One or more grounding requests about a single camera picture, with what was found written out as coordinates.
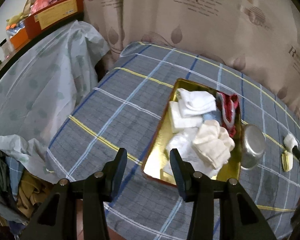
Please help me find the stainless steel bowl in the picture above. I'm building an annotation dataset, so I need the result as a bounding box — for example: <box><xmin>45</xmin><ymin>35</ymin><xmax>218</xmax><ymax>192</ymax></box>
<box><xmin>241</xmin><ymin>124</ymin><xmax>266</xmax><ymax>170</ymax></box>

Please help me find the beige leaf print curtain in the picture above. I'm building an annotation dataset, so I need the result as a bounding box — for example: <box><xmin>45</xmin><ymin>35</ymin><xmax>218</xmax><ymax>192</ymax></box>
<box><xmin>84</xmin><ymin>0</ymin><xmax>300</xmax><ymax>119</ymax></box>

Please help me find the white green dotted cover sheet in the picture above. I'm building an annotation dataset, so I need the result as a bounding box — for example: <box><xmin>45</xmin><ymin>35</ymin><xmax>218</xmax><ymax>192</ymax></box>
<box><xmin>0</xmin><ymin>21</ymin><xmax>110</xmax><ymax>183</ymax></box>

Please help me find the red yellow cardboard box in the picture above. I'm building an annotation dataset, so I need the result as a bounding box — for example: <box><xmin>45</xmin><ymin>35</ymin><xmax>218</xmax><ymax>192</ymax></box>
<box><xmin>24</xmin><ymin>0</ymin><xmax>84</xmax><ymax>40</ymax></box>

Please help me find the gold red tin tray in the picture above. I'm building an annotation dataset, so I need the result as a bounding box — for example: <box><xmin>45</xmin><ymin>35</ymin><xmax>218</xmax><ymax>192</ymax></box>
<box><xmin>142</xmin><ymin>78</ymin><xmax>243</xmax><ymax>187</ymax></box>

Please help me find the cream fluffy towel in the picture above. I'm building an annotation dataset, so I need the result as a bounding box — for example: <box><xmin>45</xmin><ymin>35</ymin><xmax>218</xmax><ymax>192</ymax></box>
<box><xmin>192</xmin><ymin>120</ymin><xmax>235</xmax><ymax>170</ymax></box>

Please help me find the white printed cloth bag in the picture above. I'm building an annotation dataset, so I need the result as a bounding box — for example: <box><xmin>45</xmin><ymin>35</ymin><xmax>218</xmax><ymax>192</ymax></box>
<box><xmin>165</xmin><ymin>127</ymin><xmax>220</xmax><ymax>178</ymax></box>

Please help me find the small yellow cloth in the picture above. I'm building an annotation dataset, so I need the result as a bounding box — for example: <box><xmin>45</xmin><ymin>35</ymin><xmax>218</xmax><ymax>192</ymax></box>
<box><xmin>281</xmin><ymin>151</ymin><xmax>294</xmax><ymax>172</ymax></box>

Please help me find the white yellow-edged towel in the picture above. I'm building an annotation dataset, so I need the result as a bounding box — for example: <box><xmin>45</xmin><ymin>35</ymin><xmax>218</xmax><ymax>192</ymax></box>
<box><xmin>283</xmin><ymin>133</ymin><xmax>298</xmax><ymax>153</ymax></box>

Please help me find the small white fluffy cloth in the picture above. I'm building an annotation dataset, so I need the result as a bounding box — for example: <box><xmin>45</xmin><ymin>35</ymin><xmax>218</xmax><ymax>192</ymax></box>
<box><xmin>176</xmin><ymin>88</ymin><xmax>216</xmax><ymax>118</ymax></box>

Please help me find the orange box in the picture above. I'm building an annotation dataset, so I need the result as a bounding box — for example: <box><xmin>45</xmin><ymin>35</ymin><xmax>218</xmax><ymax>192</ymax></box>
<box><xmin>10</xmin><ymin>28</ymin><xmax>30</xmax><ymax>49</ymax></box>

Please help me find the red white fabric pouch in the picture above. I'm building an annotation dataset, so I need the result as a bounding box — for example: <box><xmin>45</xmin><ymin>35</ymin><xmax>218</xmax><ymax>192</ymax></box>
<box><xmin>216</xmin><ymin>92</ymin><xmax>239</xmax><ymax>138</ymax></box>

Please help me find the pile of clothes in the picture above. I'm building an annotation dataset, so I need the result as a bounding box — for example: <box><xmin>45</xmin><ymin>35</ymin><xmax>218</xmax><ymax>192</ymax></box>
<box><xmin>0</xmin><ymin>150</ymin><xmax>53</xmax><ymax>239</ymax></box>

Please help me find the light blue fluffy towel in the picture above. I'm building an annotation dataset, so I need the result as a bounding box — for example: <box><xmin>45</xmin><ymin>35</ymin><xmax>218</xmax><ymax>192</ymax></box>
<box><xmin>203</xmin><ymin>109</ymin><xmax>222</xmax><ymax>125</ymax></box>

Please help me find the red plastic bag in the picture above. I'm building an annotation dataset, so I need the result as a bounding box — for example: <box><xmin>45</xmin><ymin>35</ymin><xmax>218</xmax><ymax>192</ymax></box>
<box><xmin>30</xmin><ymin>0</ymin><xmax>61</xmax><ymax>15</ymax></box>

